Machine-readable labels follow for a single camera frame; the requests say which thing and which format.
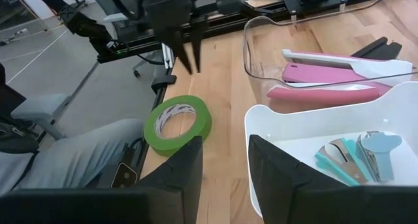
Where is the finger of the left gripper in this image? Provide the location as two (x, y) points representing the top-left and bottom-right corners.
(191, 16), (208, 74)
(162, 29), (194, 76)

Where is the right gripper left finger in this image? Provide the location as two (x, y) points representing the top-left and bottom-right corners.
(135, 135), (204, 224)

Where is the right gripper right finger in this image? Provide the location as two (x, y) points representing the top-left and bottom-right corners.
(248, 134), (351, 224)

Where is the green tape roll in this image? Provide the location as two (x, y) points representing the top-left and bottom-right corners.
(142, 94), (213, 158)

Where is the teal staple remover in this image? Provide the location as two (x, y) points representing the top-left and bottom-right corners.
(314, 137), (370, 187)

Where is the grey-blue staple remover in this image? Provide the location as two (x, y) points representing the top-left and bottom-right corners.
(355, 130), (403, 183)

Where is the pink and white stapler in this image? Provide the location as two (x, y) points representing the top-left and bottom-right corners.
(266, 48), (414, 106)

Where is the black smartphone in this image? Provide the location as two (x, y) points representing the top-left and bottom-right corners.
(110, 162), (138, 189)

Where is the clear plastic bin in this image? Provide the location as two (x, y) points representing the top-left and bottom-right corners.
(242, 15), (418, 114)

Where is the white plastic bin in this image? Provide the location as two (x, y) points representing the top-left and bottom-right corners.
(244, 81), (418, 218)

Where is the person's leg in jeans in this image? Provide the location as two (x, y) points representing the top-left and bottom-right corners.
(0, 118), (146, 199)

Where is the grey chair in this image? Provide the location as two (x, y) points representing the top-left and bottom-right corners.
(10, 93), (72, 140)

